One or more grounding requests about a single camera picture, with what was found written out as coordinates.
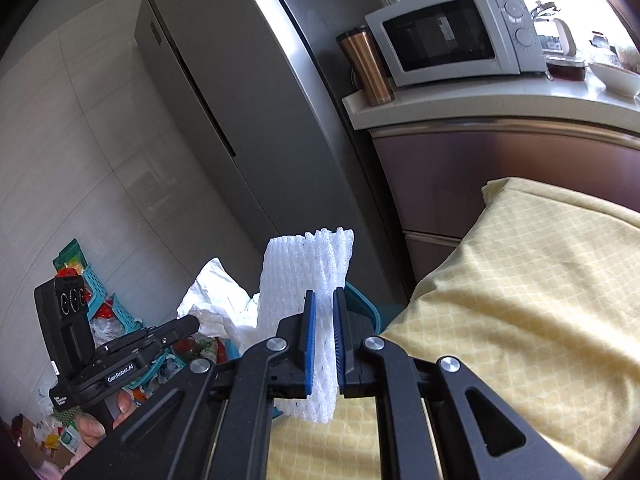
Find silver refrigerator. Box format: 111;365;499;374
134;0;412;311

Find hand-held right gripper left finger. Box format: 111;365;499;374
62;290;317;480

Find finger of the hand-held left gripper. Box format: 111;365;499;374
161;316;199;346

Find teal plastic basket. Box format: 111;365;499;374
52;260;173;393

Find white electric kettle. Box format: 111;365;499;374
530;1;577;58

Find copper travel tumbler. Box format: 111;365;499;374
336;26;396;107

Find white microwave oven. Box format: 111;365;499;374
364;0;547;88

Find kitchen cabinet with white counter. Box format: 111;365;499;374
342;70;640;306

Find person's left hand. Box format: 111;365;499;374
75;391;135;450

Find white ceramic bowl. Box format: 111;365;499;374
589;61;640;99

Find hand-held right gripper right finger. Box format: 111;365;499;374
332;286;586;480

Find yellow checked tablecloth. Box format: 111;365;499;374
267;176;640;480

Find white foam fruit net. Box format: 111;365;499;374
256;227;355;423

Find green packet with orange print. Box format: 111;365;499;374
54;239;87;275

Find white crumpled plastic bag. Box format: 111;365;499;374
176;257;261;356

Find blue plastic bin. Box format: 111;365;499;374
345;282;384;335

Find red lidded food container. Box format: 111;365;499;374
545;56;587;82

